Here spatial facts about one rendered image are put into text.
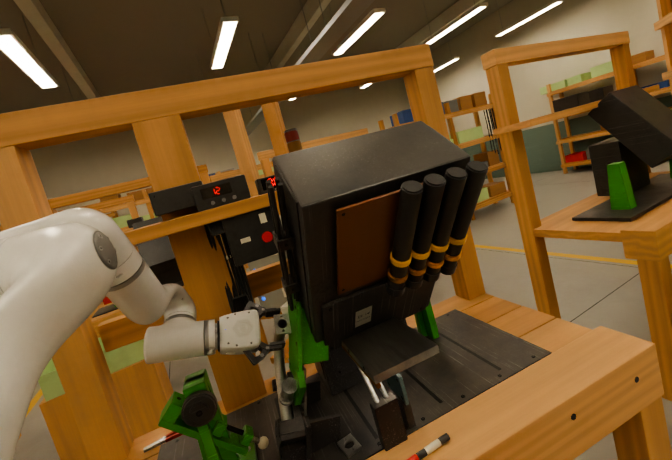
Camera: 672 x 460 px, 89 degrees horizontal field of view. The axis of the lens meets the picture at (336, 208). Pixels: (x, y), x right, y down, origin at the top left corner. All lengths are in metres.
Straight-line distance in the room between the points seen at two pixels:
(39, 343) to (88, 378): 0.82
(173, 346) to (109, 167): 10.18
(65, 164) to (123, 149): 1.35
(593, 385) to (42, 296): 1.10
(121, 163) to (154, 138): 9.78
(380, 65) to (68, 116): 1.02
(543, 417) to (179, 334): 0.86
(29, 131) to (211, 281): 0.65
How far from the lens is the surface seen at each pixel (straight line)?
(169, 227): 1.07
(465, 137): 6.95
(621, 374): 1.19
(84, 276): 0.53
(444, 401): 1.07
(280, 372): 1.06
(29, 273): 0.53
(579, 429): 1.13
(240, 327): 0.95
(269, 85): 1.26
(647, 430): 1.35
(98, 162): 11.06
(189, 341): 0.94
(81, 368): 1.33
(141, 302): 0.81
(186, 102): 1.23
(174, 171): 1.19
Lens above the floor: 1.55
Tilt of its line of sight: 6 degrees down
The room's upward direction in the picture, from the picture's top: 15 degrees counter-clockwise
